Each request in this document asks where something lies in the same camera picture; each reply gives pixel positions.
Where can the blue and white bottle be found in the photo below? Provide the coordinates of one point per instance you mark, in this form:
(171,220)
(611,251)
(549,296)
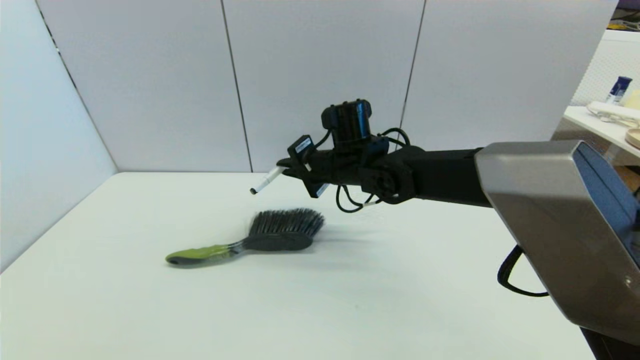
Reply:
(618,90)

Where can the white side table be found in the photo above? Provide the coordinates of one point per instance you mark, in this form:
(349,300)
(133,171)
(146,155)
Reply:
(597,127)

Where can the white perforated partition panel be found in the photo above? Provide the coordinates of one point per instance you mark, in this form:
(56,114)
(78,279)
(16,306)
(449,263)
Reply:
(600,60)

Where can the white flat device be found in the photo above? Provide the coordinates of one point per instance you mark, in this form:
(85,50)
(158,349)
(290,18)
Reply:
(612,111)

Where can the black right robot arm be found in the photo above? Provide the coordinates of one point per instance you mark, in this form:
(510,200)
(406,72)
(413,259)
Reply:
(550,200)

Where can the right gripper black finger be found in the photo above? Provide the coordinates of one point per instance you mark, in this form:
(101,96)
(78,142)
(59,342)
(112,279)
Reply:
(289,164)
(296,177)

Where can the white marker with black ends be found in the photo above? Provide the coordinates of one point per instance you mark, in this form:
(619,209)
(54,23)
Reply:
(267,181)

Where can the pale yellow box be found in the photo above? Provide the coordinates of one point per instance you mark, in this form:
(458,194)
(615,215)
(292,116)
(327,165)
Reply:
(634,100)

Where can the wooden bowl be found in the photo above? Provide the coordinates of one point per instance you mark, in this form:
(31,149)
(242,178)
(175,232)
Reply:
(634,138)

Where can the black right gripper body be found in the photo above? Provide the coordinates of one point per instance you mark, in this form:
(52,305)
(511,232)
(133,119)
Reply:
(312,167)

